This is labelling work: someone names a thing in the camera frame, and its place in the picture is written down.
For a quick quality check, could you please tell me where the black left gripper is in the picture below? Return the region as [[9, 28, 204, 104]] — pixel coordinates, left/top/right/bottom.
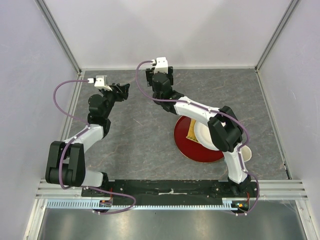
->
[[100, 83, 130, 119]]

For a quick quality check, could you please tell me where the black smartphone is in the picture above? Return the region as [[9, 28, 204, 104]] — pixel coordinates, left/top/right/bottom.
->
[[145, 66, 174, 87]]

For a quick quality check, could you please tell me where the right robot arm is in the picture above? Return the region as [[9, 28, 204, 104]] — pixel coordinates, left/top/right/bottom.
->
[[145, 66, 252, 197]]

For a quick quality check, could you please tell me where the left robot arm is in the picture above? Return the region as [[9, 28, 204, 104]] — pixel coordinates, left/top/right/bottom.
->
[[45, 83, 130, 197]]

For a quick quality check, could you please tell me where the yellow sponge cloth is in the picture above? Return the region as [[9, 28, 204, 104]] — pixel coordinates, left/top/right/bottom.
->
[[186, 119, 198, 143]]

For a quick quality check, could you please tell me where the white paper plate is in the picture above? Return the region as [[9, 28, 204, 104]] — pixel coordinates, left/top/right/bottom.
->
[[194, 121, 219, 151]]

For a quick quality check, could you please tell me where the red round tray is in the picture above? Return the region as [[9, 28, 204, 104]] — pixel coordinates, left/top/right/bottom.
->
[[173, 116, 224, 163]]

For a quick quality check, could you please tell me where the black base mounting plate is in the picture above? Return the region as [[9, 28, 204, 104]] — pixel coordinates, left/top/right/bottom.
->
[[81, 178, 259, 206]]

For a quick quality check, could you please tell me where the light blue mug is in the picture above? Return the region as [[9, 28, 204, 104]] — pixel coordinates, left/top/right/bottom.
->
[[223, 145, 252, 165]]

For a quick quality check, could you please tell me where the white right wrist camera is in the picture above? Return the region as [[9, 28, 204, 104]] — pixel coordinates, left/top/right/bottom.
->
[[151, 57, 169, 74]]

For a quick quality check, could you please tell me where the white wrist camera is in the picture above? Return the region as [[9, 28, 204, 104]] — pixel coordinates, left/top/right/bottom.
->
[[151, 57, 169, 74], [87, 75, 112, 91]]

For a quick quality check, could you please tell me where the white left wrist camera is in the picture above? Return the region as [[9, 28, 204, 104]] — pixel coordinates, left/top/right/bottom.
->
[[87, 75, 112, 91]]

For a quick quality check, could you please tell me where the aluminium frame post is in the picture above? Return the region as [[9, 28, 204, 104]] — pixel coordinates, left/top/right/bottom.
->
[[254, 0, 301, 73], [35, 0, 82, 75]]

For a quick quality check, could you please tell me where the slotted cable duct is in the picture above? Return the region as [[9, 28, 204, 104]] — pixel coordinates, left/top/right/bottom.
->
[[46, 199, 250, 211]]

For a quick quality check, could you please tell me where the right aluminium frame post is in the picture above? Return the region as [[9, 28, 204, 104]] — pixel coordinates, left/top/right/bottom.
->
[[254, 0, 301, 73]]

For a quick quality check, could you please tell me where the aluminium front rail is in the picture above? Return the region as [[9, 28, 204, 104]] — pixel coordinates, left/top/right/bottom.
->
[[35, 180, 308, 200]]

